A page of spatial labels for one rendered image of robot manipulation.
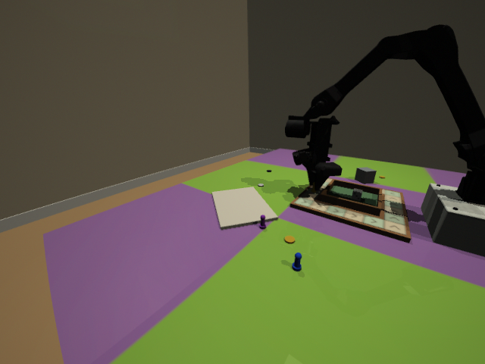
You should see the blue pawn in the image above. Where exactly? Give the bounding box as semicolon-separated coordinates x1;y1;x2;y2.
292;253;302;271

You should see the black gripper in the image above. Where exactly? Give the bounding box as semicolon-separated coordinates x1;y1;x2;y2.
302;139;342;191

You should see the purple game pawn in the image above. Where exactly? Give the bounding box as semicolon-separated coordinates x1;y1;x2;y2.
259;215;266;229

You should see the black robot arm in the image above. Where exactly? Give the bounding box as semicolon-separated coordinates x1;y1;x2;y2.
285;25;485;205

